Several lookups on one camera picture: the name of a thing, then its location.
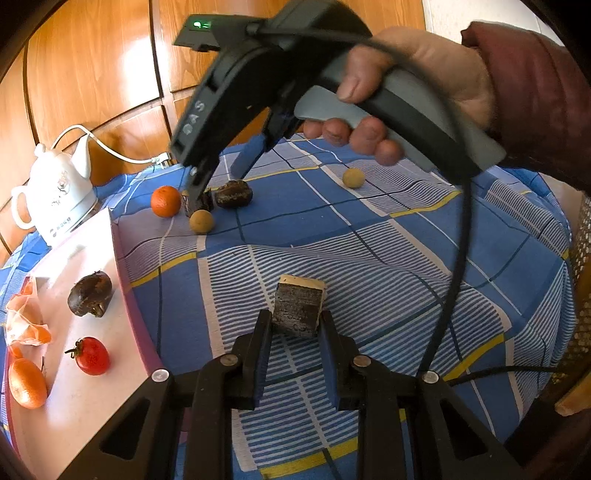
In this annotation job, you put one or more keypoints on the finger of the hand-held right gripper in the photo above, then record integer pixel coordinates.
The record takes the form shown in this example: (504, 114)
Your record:
(198, 191)
(244, 159)

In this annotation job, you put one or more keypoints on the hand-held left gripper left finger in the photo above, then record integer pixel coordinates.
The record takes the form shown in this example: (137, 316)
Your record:
(262, 364)

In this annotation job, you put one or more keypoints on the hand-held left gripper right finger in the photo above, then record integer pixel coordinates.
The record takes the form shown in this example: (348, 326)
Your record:
(330, 369)

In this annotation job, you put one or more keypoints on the sugarcane piece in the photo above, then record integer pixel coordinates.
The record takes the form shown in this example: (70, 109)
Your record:
(298, 304)
(204, 206)

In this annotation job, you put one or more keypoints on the tan longan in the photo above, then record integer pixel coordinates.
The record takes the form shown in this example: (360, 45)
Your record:
(353, 177)
(202, 222)

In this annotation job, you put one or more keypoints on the small orange mandarin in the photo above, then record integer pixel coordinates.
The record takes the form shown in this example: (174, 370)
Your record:
(165, 201)

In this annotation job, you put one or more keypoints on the dark water chestnut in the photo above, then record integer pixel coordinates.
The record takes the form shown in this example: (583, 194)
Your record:
(90, 294)
(235, 194)

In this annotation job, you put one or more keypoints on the red cherry tomato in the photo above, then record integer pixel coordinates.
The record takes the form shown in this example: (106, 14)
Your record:
(93, 356)

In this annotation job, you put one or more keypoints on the pink cardboard tray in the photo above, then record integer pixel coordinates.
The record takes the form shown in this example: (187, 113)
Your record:
(69, 415)

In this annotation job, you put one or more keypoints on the plastic bag with orange peel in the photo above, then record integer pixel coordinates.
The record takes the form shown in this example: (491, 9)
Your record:
(23, 318)

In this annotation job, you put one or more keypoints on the large orange mandarin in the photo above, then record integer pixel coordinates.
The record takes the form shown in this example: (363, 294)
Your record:
(27, 383)

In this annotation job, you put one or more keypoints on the person's right forearm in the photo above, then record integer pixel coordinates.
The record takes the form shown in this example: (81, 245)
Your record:
(531, 92)

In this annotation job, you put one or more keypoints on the person's right hand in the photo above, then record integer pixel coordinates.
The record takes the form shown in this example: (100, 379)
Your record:
(425, 60)

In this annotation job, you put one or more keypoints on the white power plug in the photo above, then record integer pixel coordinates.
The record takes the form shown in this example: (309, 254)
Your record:
(162, 159)

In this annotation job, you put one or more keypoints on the blue plaid bedsheet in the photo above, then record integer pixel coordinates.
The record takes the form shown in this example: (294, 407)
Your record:
(369, 258)

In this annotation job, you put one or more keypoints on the white ceramic electric kettle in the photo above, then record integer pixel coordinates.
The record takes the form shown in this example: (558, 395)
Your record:
(55, 198)

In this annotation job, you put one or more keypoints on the wooden wardrobe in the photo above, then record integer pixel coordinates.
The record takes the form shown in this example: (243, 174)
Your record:
(92, 60)

